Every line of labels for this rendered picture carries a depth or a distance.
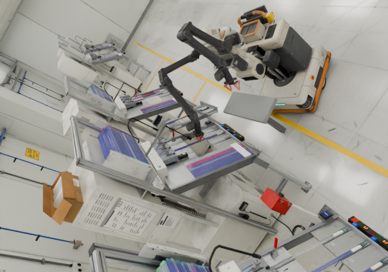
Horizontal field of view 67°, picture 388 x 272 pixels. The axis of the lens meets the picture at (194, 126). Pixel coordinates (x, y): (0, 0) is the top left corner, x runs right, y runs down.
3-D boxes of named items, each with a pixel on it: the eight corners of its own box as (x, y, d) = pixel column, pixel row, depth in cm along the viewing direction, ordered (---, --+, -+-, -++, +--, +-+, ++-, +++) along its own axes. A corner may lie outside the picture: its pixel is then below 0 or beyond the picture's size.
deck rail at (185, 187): (256, 160, 231) (255, 153, 228) (257, 161, 229) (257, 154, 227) (172, 194, 210) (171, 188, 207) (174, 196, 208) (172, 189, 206)
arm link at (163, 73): (157, 69, 238) (153, 73, 247) (166, 83, 240) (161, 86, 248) (196, 48, 260) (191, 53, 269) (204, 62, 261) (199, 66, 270)
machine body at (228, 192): (245, 172, 327) (205, 153, 294) (287, 211, 268) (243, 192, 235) (213, 220, 334) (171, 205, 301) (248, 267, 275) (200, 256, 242)
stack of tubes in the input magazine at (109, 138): (133, 137, 252) (104, 123, 237) (149, 164, 209) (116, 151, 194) (125, 149, 253) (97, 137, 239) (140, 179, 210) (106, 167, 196)
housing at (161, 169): (152, 153, 267) (148, 140, 261) (170, 181, 226) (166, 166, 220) (144, 156, 265) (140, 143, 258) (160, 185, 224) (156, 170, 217)
